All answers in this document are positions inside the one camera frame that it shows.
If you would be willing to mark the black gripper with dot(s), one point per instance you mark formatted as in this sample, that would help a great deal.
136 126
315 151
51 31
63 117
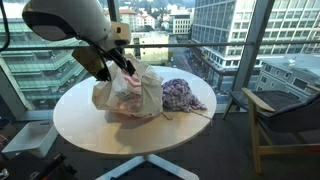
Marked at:
115 55

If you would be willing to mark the white plastic shopping bag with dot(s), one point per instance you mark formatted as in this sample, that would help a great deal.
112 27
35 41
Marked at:
146 93

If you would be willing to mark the purple plaid shirt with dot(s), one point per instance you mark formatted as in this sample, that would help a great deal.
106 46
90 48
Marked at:
181 95

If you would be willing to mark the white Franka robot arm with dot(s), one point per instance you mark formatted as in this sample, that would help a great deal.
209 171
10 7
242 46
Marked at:
66 16

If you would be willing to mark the narrow window mullion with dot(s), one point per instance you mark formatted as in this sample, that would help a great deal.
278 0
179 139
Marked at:
113 10

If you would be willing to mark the dark window handrail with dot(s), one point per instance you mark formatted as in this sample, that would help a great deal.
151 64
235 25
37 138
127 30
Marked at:
200 44

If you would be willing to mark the round white table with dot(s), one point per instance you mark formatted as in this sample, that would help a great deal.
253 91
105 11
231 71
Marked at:
83 133

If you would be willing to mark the white plastic bin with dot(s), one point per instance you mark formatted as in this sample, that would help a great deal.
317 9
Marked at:
30 136

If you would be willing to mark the grey slanted window column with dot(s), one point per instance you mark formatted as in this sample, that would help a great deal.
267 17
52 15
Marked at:
253 50

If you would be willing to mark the black equipment stand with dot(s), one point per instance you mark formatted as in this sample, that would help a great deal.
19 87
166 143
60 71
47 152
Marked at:
50 170

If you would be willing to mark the dark grey chair cushion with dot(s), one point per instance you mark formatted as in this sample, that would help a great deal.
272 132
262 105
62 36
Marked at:
283 103

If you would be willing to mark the wooden armchair frame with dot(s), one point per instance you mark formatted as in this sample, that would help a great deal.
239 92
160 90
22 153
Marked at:
255 133

